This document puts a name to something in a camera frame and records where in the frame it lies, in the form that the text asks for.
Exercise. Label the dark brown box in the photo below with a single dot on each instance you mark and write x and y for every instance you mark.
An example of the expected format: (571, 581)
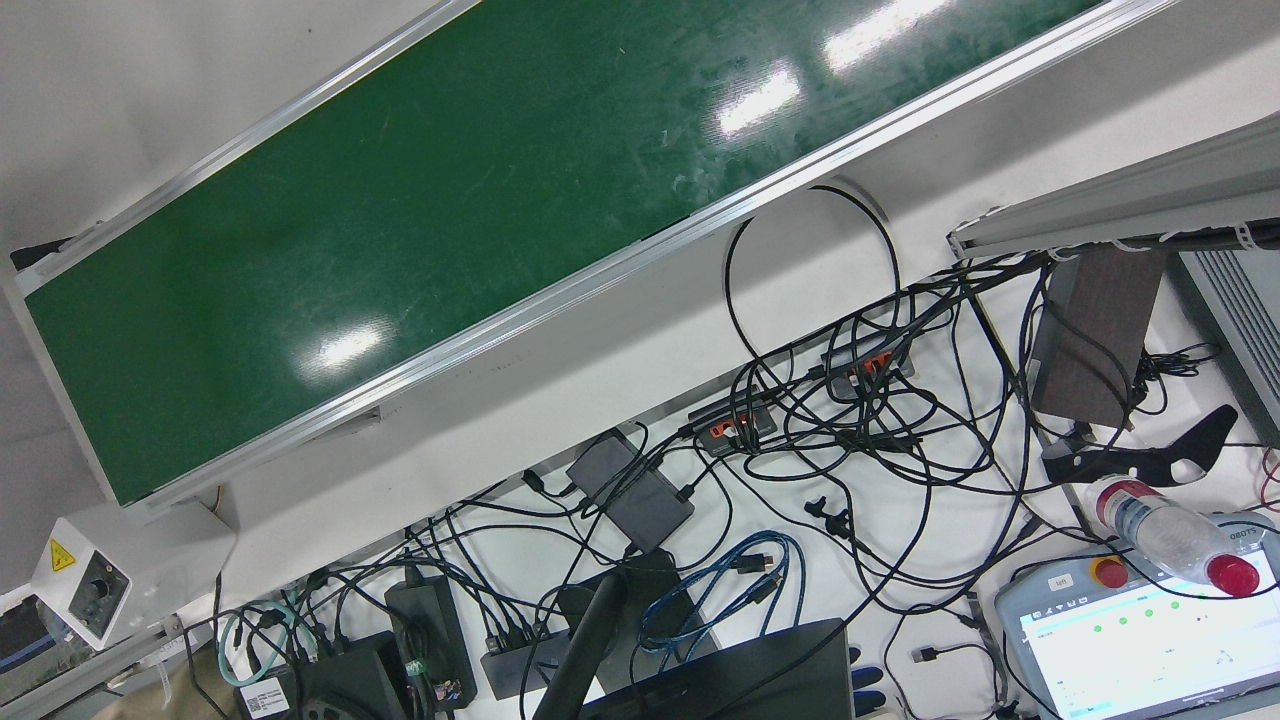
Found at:
(1095, 330)

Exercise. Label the black usb hub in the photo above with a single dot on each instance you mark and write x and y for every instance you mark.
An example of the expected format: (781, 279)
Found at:
(520, 665)

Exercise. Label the black controller device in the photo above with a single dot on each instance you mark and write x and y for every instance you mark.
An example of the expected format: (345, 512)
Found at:
(330, 680)

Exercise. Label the black hub with orange ports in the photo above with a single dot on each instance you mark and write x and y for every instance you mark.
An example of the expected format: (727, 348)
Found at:
(865, 365)
(735, 425)

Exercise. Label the grey power adapter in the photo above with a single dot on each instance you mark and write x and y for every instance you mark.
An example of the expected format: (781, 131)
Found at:
(630, 490)

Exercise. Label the black monitor with stand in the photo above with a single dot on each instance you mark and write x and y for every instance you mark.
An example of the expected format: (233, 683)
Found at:
(740, 680)

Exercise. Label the white conveyor control box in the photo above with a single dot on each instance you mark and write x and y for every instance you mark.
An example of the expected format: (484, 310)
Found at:
(85, 585)

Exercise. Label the black power brick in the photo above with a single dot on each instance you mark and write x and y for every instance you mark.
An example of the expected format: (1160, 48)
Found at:
(430, 630)

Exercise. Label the aluminium frame post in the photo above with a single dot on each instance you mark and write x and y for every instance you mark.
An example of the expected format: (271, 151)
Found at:
(1120, 200)

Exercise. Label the black curved hand bracket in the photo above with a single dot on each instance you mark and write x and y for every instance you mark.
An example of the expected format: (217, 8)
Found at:
(1130, 465)

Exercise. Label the grey teach pendant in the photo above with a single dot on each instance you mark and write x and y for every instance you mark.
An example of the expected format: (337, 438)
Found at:
(1140, 650)

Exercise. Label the clear bottle with red cap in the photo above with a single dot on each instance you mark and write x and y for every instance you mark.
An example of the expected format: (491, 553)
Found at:
(1170, 535)

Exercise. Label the green conveyor belt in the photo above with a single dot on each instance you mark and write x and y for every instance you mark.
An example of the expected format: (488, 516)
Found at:
(450, 230)

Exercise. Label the black finned computer box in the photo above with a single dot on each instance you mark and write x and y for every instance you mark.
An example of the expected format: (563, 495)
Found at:
(1235, 320)

